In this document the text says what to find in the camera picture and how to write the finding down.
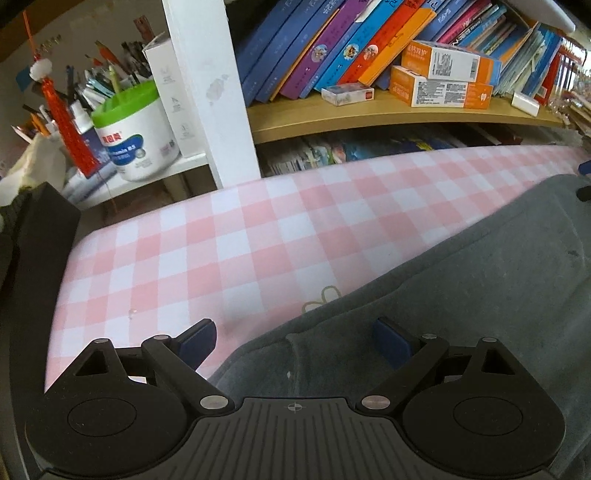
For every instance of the small white red box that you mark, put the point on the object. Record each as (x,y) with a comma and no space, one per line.
(346,95)

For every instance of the red tassel ornament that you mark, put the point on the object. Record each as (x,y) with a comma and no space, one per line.
(69,129)

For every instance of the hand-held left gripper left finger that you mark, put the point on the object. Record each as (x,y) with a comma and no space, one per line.
(198,344)

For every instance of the grey knit sweater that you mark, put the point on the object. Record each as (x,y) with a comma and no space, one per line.
(461,286)

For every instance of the orange white box blue end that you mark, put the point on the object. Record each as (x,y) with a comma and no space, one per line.
(448,62)

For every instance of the tall white box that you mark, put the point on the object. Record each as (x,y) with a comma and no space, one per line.
(175,106)

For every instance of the pile of loose booklets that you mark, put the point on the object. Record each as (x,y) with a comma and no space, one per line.
(581,115)

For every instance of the pink checked table mat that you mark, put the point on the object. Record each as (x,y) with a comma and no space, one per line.
(231,240)

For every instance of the row of colourful books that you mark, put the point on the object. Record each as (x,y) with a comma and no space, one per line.
(323,41)

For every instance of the white can green lid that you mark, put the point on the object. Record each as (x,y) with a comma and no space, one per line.
(138,147)

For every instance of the small white spray bottle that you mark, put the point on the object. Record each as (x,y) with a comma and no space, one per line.
(81,119)

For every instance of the white plastic bag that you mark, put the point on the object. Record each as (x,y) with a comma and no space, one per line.
(32,161)

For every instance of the orange white carton box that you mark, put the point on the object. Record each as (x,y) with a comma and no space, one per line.
(438,92)

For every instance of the wooden bookshelf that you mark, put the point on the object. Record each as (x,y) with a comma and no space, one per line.
(369,117)

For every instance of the white shelf unit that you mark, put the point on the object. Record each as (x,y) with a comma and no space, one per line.
(207,92)

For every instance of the white lamp bar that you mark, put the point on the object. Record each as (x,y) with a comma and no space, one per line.
(554,14)

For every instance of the row of thin magazines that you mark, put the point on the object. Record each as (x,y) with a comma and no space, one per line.
(323,150)

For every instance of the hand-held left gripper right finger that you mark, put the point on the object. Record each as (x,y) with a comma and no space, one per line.
(392,344)

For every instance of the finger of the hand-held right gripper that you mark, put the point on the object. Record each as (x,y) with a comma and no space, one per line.
(585,168)
(585,193)

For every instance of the bunch of pens and pencils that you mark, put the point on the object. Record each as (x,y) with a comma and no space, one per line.
(134,50)

